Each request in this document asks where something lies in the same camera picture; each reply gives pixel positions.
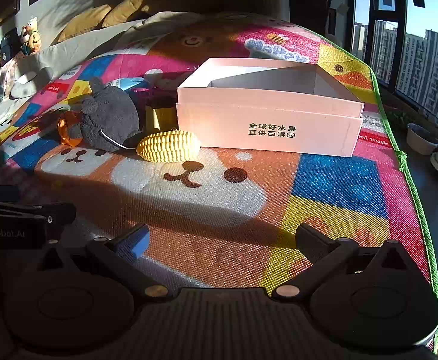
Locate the yellow corn toy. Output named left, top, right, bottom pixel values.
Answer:
left=136, top=129, right=202, bottom=164

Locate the small green plant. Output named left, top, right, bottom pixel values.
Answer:
left=386, top=105, right=410, bottom=132

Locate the black bag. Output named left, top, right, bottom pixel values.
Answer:
left=0, top=34, right=23, bottom=68

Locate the grey plush toy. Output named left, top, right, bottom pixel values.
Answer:
left=77, top=77, right=145, bottom=153

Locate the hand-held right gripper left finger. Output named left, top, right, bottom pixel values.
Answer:
left=35, top=224, right=175, bottom=303

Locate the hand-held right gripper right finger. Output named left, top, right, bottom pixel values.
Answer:
left=271, top=223, right=410, bottom=303

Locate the beige sofa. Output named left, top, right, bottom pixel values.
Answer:
left=0, top=19, right=148, bottom=128

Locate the colourful printed play mat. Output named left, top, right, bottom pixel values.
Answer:
left=0, top=11, right=438, bottom=355

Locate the black window frame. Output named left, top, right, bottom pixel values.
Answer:
left=350, top=0, right=438, bottom=117

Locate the pink cardboard box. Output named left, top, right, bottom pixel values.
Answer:
left=176, top=57, right=365, bottom=157

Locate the yellow pillow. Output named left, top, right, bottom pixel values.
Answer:
left=101, top=0, right=145, bottom=29
left=56, top=4, right=113, bottom=44

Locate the white bowl planter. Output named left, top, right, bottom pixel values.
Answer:
left=406, top=123, right=438, bottom=156

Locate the stuffed bear toy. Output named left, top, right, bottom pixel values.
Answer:
left=20, top=16, right=42, bottom=55

